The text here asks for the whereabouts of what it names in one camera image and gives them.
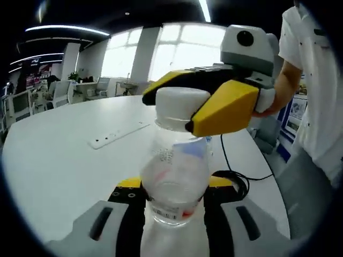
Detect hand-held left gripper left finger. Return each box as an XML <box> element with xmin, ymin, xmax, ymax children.
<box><xmin>72</xmin><ymin>176</ymin><xmax>147</xmax><ymax>257</ymax></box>

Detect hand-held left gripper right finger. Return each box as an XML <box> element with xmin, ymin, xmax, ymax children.
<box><xmin>203</xmin><ymin>175</ymin><xmax>272</xmax><ymax>257</ymax></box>

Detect clear water bottle red label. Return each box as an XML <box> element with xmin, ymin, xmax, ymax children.
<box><xmin>139</xmin><ymin>87</ymin><xmax>215</xmax><ymax>257</ymax></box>

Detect person's right hand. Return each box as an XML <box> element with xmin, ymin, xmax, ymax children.
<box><xmin>251</xmin><ymin>89</ymin><xmax>286</xmax><ymax>118</ymax></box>

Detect bright office window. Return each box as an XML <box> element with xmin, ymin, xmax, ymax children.
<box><xmin>154</xmin><ymin>22</ymin><xmax>228</xmax><ymax>84</ymax></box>
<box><xmin>103</xmin><ymin>28</ymin><xmax>143</xmax><ymax>81</ymax></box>

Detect grey office chair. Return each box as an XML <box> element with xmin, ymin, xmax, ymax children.
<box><xmin>253</xmin><ymin>117</ymin><xmax>280</xmax><ymax>155</ymax></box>

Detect ceiling strip light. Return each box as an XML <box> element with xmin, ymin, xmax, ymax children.
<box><xmin>199</xmin><ymin>0</ymin><xmax>213</xmax><ymax>22</ymax></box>
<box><xmin>25</xmin><ymin>25</ymin><xmax>111</xmax><ymax>37</ymax></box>

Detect person in white shirt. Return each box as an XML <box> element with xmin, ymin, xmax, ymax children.
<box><xmin>278</xmin><ymin>4</ymin><xmax>343</xmax><ymax>188</ymax></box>

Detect white office chair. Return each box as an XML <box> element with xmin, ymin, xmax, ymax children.
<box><xmin>95</xmin><ymin>77</ymin><xmax>111</xmax><ymax>97</ymax></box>
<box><xmin>12</xmin><ymin>89</ymin><xmax>33</xmax><ymax>122</ymax></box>
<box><xmin>48</xmin><ymin>80</ymin><xmax>74</xmax><ymax>108</ymax></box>

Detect white table socket strip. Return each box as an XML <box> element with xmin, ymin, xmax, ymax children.
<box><xmin>88</xmin><ymin>122</ymin><xmax>151</xmax><ymax>150</ymax></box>

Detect person's grey trousers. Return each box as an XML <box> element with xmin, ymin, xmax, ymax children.
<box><xmin>275</xmin><ymin>148</ymin><xmax>342</xmax><ymax>241</ymax></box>

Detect white table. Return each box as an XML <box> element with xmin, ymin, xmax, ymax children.
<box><xmin>1</xmin><ymin>95</ymin><xmax>292</xmax><ymax>250</ymax></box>

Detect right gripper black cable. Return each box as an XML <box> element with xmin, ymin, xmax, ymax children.
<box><xmin>220</xmin><ymin>133</ymin><xmax>275</xmax><ymax>182</ymax></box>

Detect wall poster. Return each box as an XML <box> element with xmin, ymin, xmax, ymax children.
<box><xmin>285</xmin><ymin>95</ymin><xmax>308</xmax><ymax>134</ymax></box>

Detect black and red wall sign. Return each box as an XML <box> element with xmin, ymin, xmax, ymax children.
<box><xmin>26</xmin><ymin>57</ymin><xmax>52</xmax><ymax>74</ymax></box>

